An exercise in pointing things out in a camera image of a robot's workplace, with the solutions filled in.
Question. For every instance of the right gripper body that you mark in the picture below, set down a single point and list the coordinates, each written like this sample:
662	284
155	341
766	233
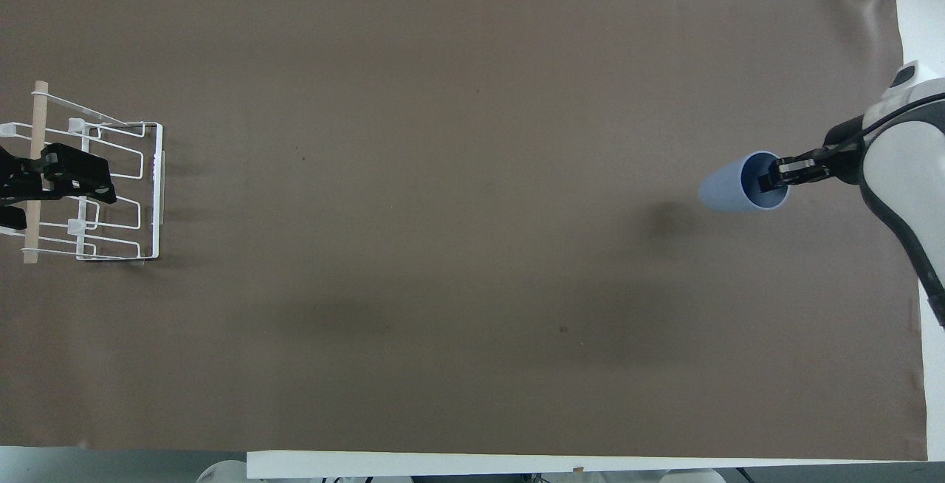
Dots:
845	158

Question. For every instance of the blue plastic cup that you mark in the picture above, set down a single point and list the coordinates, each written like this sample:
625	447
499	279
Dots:
727	187

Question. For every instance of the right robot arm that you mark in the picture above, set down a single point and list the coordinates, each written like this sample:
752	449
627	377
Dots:
904	180

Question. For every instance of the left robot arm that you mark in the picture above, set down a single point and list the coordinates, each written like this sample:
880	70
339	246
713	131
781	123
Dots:
221	473

